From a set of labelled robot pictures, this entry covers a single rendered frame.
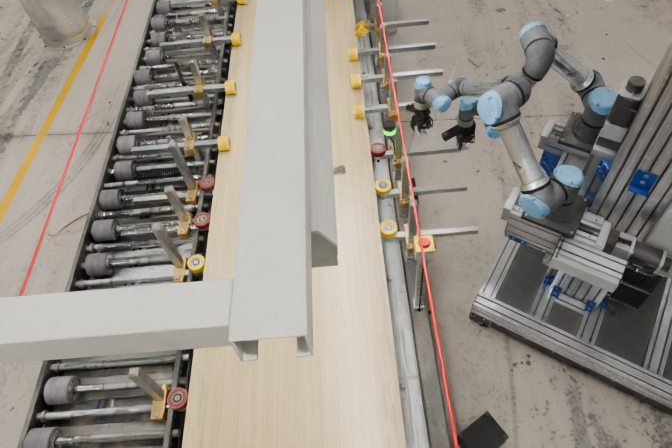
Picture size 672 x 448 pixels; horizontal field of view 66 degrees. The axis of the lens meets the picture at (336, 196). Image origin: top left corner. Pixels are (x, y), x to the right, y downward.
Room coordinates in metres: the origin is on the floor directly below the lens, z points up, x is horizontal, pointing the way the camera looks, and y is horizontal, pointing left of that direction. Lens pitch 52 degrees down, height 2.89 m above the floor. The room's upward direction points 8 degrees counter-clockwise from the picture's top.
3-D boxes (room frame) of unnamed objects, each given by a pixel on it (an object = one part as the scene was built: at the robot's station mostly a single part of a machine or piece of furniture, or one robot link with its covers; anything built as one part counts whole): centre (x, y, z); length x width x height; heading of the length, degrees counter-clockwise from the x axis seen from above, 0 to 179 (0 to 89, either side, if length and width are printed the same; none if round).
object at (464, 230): (1.32, -0.42, 0.82); 0.43 x 0.03 x 0.04; 87
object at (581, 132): (1.62, -1.23, 1.09); 0.15 x 0.15 x 0.10
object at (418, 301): (1.03, -0.30, 0.93); 0.05 x 0.04 x 0.45; 177
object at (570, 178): (1.23, -0.92, 1.21); 0.13 x 0.12 x 0.14; 119
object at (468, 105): (1.81, -0.69, 1.12); 0.09 x 0.08 x 0.11; 84
